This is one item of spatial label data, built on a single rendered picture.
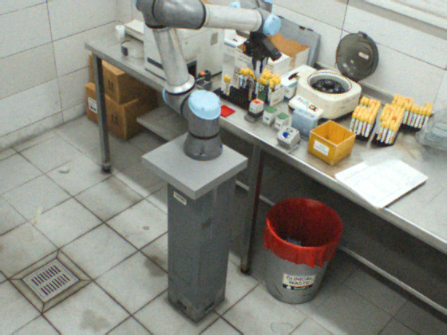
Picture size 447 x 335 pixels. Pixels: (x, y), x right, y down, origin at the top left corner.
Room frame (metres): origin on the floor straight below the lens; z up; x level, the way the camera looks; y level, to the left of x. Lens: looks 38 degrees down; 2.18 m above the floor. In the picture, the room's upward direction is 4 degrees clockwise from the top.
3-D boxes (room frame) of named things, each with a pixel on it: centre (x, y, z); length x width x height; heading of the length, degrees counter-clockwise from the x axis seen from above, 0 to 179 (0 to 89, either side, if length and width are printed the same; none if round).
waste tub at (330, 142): (1.84, -0.44, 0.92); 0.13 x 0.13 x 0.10; 46
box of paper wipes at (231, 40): (2.74, 0.01, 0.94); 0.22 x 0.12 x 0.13; 53
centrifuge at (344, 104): (2.19, -0.45, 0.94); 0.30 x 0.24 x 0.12; 130
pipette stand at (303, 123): (1.96, -0.34, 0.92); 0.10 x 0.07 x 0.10; 51
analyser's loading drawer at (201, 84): (2.25, 0.12, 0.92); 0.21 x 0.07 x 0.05; 49
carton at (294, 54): (2.48, -0.21, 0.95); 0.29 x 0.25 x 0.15; 139
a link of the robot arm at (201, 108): (1.75, 0.08, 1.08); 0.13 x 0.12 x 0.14; 40
